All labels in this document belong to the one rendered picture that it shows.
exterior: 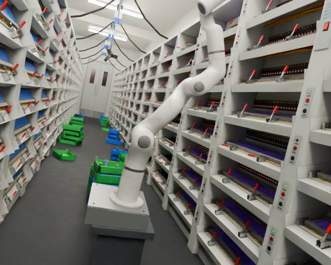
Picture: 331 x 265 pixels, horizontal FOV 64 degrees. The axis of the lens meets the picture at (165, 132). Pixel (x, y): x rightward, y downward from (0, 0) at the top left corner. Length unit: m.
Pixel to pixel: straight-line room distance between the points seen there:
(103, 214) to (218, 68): 0.95
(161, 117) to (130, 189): 0.41
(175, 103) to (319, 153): 0.70
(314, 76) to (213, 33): 0.55
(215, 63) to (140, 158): 0.64
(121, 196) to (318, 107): 1.02
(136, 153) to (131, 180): 0.16
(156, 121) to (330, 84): 0.80
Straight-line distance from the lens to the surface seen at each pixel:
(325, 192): 1.11
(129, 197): 1.47
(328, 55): 1.24
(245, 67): 1.83
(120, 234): 1.45
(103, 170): 2.16
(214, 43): 1.48
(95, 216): 1.42
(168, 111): 1.39
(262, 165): 1.37
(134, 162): 1.41
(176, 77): 3.10
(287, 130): 1.29
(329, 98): 1.24
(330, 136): 1.13
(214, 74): 1.46
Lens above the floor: 0.92
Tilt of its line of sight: 5 degrees down
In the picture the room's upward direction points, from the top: 12 degrees clockwise
